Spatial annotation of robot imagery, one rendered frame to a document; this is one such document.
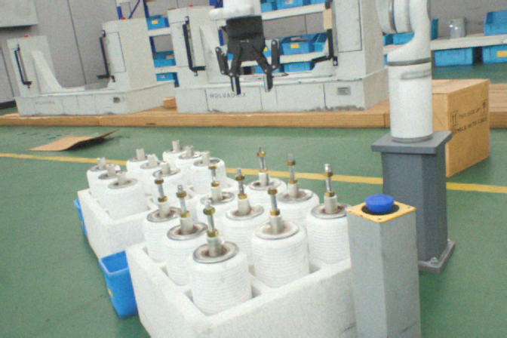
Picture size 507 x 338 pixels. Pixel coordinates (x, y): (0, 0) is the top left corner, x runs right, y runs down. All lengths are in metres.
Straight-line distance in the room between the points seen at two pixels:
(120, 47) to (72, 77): 4.13
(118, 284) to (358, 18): 2.09
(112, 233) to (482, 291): 0.84
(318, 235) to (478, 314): 0.37
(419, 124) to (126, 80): 3.15
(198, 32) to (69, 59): 4.74
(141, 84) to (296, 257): 3.38
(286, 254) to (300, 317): 0.10
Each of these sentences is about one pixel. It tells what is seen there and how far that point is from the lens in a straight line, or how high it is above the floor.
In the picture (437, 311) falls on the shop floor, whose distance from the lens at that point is 1.08.
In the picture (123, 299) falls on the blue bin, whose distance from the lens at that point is 1.15.
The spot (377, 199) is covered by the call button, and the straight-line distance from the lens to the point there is 0.72.
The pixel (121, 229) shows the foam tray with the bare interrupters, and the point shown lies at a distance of 1.23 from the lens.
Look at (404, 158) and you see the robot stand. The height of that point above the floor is 0.27.
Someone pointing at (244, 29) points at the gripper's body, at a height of 0.59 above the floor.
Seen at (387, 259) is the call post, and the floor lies 0.25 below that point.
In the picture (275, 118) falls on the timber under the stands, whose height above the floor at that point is 0.05.
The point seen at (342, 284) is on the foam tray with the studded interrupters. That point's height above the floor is 0.15.
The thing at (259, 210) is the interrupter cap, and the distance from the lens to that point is 0.93.
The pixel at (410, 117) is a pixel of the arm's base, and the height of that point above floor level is 0.36.
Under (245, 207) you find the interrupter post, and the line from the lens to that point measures 0.92.
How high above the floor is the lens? 0.58
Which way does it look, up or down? 15 degrees down
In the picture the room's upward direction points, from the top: 8 degrees counter-clockwise
